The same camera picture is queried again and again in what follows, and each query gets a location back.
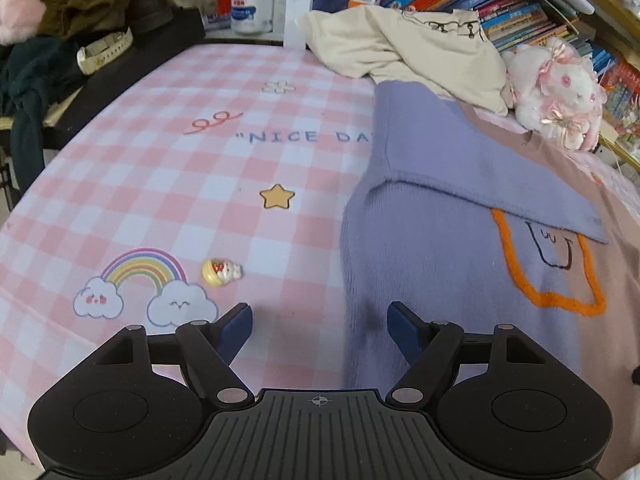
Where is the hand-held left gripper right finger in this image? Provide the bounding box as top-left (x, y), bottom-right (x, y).
top-left (385, 301), bottom-right (548, 408)

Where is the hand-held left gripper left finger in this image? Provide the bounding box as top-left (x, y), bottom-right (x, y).
top-left (95, 302), bottom-right (256, 408)

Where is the purple and brown knit sweater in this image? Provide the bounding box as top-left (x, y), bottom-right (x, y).
top-left (340, 80), bottom-right (640, 480)

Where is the small yellow toy figure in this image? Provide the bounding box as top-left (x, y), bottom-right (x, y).
top-left (201, 257), bottom-right (244, 288)

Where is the pink checked table mat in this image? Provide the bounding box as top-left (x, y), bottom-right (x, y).
top-left (0, 42), bottom-right (640, 471)

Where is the white and pink bunny plush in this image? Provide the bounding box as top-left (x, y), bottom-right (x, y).
top-left (500, 35), bottom-right (608, 153)

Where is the cream cloth garment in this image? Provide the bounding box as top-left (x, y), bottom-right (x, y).
top-left (295, 5), bottom-right (516, 116)

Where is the white wrist watch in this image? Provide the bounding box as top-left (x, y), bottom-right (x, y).
top-left (75, 27), bottom-right (135, 76)

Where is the white jar green lid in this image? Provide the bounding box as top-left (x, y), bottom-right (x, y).
top-left (230, 0), bottom-right (276, 36)

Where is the dark green cloth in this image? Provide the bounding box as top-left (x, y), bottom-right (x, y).
top-left (0, 35), bottom-right (88, 191)

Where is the row of colourful books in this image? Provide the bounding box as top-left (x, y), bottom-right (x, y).
top-left (350, 0), bottom-right (640, 161)

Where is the wooden bookshelf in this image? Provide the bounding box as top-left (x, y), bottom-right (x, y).
top-left (542, 0), bottom-right (640, 171)

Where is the pink fluffy plush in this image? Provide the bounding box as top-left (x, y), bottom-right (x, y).
top-left (0, 0), bottom-right (46, 46)

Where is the white shelf post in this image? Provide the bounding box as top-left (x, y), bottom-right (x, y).
top-left (284, 0), bottom-right (317, 48)

